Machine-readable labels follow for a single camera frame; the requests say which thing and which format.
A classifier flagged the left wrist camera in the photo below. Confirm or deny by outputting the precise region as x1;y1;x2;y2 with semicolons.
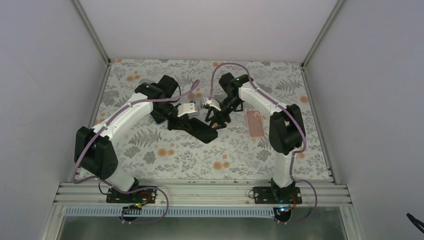
177;102;200;118

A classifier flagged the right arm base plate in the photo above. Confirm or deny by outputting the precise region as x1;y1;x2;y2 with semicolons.
252;186;303;205

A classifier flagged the pink phone case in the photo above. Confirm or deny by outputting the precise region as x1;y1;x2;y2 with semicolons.
245;110;265;138

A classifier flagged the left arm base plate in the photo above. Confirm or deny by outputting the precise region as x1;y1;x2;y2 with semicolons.
105;188;157;205

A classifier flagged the black object at edge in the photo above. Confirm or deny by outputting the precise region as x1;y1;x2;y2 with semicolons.
406;213;424;233

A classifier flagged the floral tablecloth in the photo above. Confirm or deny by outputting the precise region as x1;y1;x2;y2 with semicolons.
96;58;330;181

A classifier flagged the black phone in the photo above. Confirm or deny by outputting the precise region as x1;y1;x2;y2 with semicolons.
186;118;218;144

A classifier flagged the grey slotted cable duct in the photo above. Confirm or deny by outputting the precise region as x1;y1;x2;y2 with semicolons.
65;206;275;218

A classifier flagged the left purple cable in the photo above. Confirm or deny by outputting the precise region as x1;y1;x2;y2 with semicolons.
72;79;201;226

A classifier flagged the blue smartphone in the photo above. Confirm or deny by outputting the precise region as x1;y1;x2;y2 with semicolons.
151;114;167;124

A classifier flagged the aluminium rail frame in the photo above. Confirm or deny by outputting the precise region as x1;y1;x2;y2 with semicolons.
53;179;352;207

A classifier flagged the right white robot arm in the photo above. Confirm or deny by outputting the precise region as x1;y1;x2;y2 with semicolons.
205;73;306;201

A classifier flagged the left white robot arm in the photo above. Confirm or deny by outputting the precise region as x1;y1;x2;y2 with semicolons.
72;75;200;195

